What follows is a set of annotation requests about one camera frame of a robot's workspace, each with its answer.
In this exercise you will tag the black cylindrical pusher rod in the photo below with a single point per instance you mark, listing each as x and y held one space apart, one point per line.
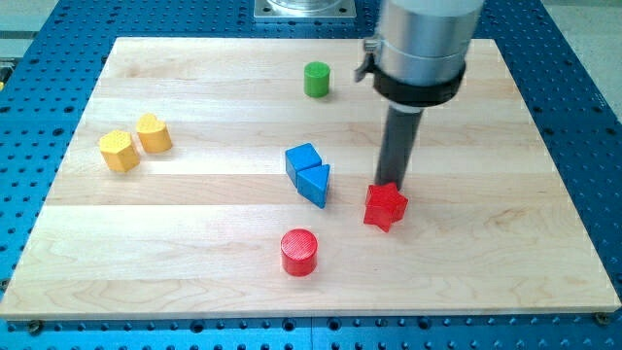
400 130

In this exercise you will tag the red star block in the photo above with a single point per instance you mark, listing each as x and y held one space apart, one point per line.
384 205

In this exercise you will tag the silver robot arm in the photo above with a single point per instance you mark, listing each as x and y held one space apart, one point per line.
417 57

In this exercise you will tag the green cylinder block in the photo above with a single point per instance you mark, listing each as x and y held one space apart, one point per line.
316 79

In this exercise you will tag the blue triangle block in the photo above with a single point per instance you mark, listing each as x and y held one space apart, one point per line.
312 183

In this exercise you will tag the blue cube block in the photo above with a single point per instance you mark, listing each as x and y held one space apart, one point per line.
300 158

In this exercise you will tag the red cylinder block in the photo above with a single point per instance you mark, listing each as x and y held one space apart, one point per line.
299 249

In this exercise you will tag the wooden board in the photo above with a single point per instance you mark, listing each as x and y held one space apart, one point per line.
195 231

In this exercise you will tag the yellow heart block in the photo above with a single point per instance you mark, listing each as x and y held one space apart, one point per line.
153 134

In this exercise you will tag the yellow hexagon block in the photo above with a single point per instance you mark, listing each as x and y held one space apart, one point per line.
118 150

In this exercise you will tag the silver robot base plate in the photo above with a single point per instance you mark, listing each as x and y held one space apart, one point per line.
304 9

